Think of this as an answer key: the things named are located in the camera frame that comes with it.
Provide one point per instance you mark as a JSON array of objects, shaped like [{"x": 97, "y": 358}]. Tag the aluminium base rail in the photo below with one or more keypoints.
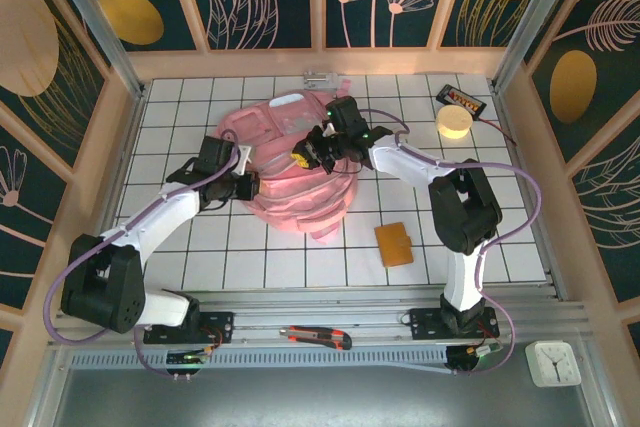
[{"x": 300, "y": 312}]

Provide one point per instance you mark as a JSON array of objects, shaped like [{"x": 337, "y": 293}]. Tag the aluminium corner post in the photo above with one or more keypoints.
[
  {"x": 97, "y": 22},
  {"x": 535, "y": 22}
]

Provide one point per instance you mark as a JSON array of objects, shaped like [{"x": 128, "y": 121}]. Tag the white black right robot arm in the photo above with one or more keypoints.
[{"x": 410, "y": 164}]

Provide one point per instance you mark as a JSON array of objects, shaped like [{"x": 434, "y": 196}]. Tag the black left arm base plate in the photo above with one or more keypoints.
[{"x": 220, "y": 322}]

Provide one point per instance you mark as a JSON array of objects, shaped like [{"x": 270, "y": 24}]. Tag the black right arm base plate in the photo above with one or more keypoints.
[{"x": 425, "y": 322}]

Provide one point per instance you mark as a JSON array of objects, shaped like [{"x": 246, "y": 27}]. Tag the orange black utility knife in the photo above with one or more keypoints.
[{"x": 315, "y": 337}]

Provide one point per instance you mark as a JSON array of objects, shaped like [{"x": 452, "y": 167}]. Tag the orange wallet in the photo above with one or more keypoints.
[{"x": 395, "y": 247}]

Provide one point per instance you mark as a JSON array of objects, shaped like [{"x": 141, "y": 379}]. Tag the small clear plastic item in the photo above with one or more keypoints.
[{"x": 317, "y": 79}]

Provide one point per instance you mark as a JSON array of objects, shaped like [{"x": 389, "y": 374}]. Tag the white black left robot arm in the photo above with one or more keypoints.
[{"x": 160, "y": 212}]

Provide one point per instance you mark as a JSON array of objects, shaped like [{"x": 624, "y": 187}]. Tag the pink backpack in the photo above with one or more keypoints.
[{"x": 305, "y": 202}]

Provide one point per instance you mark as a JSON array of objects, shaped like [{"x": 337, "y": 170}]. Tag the white square clock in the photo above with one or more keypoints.
[{"x": 552, "y": 363}]

